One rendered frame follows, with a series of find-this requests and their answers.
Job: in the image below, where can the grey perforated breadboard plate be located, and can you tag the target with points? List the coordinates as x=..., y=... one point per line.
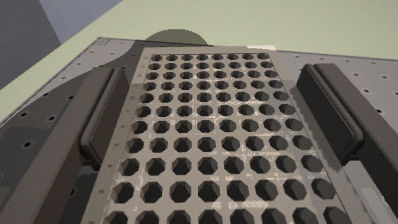
x=25, y=130

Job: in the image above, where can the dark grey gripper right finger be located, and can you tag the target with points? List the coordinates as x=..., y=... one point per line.
x=352, y=126

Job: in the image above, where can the grey well plate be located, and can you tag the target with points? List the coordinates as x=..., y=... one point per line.
x=219, y=135

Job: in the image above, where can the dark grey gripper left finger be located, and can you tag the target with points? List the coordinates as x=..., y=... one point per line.
x=80, y=138

